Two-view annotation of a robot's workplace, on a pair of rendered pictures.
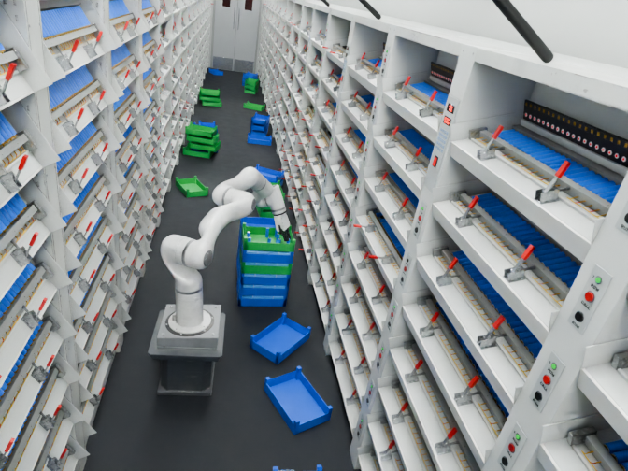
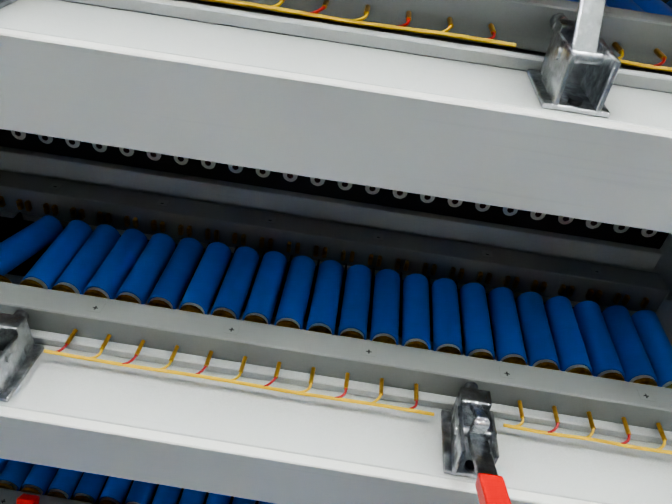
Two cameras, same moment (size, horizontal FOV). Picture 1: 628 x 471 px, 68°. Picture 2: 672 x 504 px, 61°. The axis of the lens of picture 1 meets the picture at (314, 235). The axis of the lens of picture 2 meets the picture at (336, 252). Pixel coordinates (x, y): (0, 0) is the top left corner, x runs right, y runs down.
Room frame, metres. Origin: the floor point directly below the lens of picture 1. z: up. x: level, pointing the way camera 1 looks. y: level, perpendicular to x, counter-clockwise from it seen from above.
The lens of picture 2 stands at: (1.63, -0.03, 1.08)
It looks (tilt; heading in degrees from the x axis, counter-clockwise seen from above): 22 degrees down; 284
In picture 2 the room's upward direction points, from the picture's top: 9 degrees clockwise
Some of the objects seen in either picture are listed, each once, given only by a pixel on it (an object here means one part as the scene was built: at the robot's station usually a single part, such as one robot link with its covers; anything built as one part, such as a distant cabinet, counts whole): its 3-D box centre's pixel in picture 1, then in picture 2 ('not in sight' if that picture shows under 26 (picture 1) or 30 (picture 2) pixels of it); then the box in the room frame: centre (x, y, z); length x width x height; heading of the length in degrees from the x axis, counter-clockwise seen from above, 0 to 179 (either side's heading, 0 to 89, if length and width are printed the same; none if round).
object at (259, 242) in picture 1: (267, 236); not in sight; (2.46, 0.27, 0.44); 0.30 x 0.20 x 0.08; 105
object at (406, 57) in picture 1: (372, 216); not in sight; (2.09, -0.27, 0.85); 0.20 x 0.09 x 1.70; 103
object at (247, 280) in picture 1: (264, 270); not in sight; (2.46, 0.27, 0.20); 0.30 x 0.20 x 0.08; 105
